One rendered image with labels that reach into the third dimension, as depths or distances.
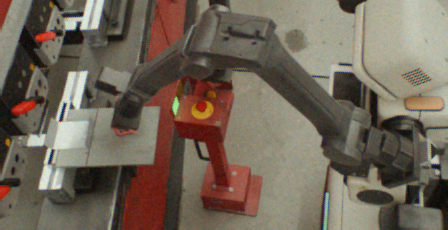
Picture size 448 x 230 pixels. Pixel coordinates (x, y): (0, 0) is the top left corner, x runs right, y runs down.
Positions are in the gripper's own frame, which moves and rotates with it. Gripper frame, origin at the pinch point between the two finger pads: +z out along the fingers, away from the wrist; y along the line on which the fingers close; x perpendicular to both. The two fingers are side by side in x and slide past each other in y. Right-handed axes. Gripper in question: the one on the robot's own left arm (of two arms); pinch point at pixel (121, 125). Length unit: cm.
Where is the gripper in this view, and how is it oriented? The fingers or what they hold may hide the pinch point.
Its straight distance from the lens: 135.6
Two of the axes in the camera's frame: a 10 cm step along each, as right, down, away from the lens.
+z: -3.8, 5.1, 7.7
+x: 9.2, 2.5, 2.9
